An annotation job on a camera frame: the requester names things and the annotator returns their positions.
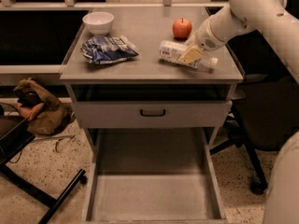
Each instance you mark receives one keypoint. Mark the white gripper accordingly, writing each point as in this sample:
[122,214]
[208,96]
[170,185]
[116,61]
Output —
[206,37]

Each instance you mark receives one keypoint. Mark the blue label plastic bottle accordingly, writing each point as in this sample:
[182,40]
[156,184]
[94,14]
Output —
[170,51]

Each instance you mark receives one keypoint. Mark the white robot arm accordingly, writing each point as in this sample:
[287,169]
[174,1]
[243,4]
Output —
[281,30]

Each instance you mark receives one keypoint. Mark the grey drawer cabinet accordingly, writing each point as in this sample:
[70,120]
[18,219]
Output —
[146,78]

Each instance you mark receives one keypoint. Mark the grey upper drawer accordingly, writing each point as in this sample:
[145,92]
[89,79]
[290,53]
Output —
[127,114]

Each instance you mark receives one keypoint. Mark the open grey lower drawer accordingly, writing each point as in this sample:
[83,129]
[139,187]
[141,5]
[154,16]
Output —
[152,176]

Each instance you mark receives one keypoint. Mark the red apple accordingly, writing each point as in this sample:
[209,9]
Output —
[182,28]

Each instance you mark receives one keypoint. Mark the blue chip bag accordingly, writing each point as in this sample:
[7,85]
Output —
[107,50]

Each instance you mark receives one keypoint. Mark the black office chair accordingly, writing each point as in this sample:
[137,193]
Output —
[265,110]

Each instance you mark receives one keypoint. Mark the white ceramic bowl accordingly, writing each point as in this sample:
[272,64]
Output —
[98,23]

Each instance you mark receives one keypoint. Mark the brown bag on floor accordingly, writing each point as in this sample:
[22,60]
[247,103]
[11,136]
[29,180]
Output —
[45,112]

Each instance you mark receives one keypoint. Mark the black stand on left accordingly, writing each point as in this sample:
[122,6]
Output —
[49,164]

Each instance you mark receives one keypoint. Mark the black drawer handle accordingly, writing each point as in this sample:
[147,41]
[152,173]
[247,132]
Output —
[152,113]

